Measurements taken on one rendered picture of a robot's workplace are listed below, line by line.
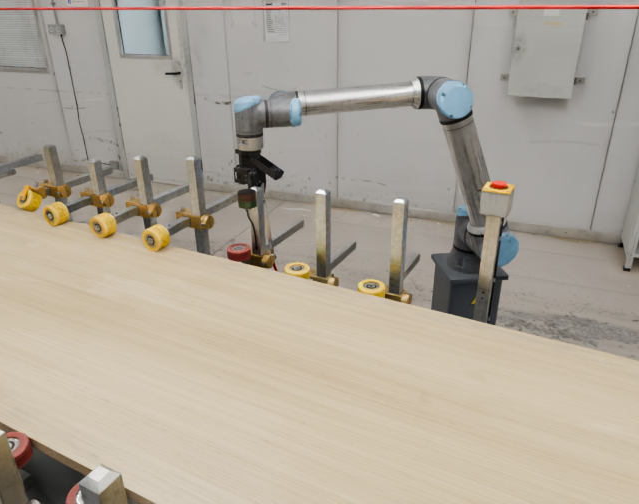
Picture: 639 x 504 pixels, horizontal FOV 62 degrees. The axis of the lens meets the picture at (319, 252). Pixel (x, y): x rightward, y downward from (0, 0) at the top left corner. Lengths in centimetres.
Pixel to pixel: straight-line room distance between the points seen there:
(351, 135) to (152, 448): 367
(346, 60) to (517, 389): 350
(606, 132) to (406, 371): 322
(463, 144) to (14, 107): 550
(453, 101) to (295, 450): 126
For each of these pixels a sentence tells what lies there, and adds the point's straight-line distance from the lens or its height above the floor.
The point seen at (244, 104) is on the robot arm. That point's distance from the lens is 177.
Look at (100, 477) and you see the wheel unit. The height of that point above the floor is 116.
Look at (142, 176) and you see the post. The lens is 207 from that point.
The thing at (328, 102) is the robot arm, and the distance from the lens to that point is 194.
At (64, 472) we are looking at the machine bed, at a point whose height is 74.
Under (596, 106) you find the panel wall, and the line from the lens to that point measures 420.
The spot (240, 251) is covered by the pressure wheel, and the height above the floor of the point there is 91.
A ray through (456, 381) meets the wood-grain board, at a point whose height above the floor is 90.
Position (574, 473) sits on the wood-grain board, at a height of 90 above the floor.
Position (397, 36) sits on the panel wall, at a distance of 428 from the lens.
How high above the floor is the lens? 167
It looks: 25 degrees down
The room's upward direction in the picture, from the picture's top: 1 degrees counter-clockwise
